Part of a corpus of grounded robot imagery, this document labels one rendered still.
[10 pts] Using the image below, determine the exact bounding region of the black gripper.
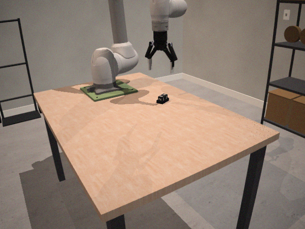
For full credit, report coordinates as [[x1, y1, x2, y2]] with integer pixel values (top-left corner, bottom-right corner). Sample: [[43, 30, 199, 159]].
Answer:
[[145, 31, 177, 73]]

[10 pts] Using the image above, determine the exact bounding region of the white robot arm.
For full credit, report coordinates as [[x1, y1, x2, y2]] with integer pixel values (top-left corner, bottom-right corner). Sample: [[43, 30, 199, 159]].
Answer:
[[86, 0, 187, 95]]

